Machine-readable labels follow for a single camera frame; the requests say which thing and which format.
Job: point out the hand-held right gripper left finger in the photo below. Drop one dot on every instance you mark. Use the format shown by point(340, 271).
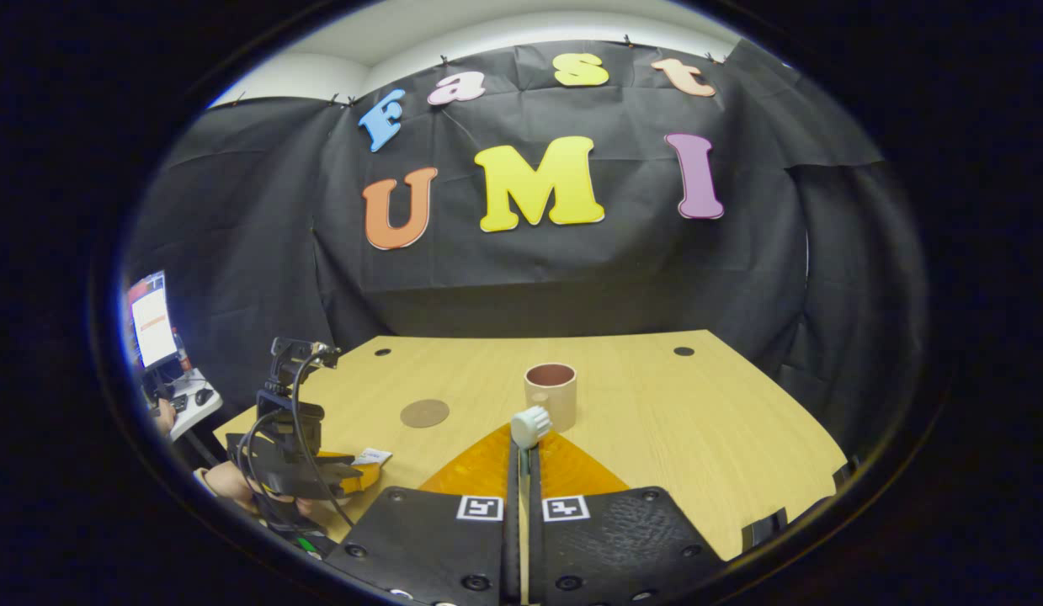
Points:
point(437, 547)

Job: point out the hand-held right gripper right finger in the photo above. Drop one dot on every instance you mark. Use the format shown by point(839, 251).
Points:
point(622, 547)

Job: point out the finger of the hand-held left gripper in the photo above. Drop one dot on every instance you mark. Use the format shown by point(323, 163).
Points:
point(361, 478)

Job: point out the white toothpaste tube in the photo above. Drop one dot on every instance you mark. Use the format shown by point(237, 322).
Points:
point(371, 457)

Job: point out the brown round coaster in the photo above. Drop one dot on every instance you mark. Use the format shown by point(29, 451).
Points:
point(424, 413)

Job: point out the white toothbrush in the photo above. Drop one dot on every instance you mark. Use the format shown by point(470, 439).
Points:
point(531, 427)

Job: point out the beige cup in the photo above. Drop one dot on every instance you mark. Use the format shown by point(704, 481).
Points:
point(555, 400)

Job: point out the black computer mouse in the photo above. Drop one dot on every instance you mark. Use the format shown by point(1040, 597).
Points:
point(204, 396)

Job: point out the white side desk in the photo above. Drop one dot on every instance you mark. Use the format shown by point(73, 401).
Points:
point(193, 417)

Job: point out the black keyboard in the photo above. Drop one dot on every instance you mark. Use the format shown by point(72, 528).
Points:
point(180, 403)

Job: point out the red label bottle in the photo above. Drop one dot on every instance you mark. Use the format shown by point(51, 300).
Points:
point(182, 349)

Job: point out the computer monitor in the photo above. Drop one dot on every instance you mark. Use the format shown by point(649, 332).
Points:
point(155, 324)

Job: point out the black backdrop cloth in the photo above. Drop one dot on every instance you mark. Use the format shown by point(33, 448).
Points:
point(572, 278)

